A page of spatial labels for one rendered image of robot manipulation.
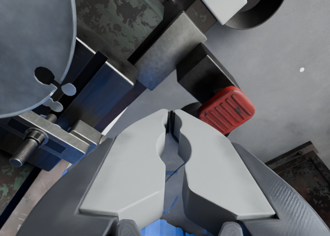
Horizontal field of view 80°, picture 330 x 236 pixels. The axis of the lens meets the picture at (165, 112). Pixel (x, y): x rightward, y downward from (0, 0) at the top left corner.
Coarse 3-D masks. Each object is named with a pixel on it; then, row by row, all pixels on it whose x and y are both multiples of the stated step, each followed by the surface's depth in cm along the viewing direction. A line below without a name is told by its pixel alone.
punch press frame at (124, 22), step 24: (96, 0) 30; (120, 0) 30; (144, 0) 30; (96, 24) 32; (120, 24) 32; (144, 24) 31; (120, 48) 34; (0, 168) 39; (24, 168) 42; (0, 192) 37
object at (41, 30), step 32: (0, 0) 18; (32, 0) 18; (64, 0) 18; (0, 32) 19; (32, 32) 19; (64, 32) 19; (0, 64) 21; (32, 64) 21; (64, 64) 21; (0, 96) 23; (32, 96) 23
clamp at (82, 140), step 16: (32, 112) 30; (16, 128) 30; (32, 128) 30; (48, 128) 31; (80, 128) 34; (32, 144) 29; (48, 144) 32; (64, 144) 32; (80, 144) 33; (96, 144) 34; (16, 160) 26; (80, 160) 37
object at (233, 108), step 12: (216, 96) 26; (228, 96) 26; (240, 96) 26; (204, 108) 27; (216, 108) 26; (228, 108) 27; (240, 108) 27; (252, 108) 27; (204, 120) 28; (216, 120) 28; (228, 120) 28; (240, 120) 28; (228, 132) 29
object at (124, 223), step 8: (120, 224) 6; (128, 224) 6; (136, 224) 6; (224, 224) 6; (232, 224) 6; (120, 232) 6; (128, 232) 6; (136, 232) 6; (224, 232) 6; (232, 232) 6; (240, 232) 6
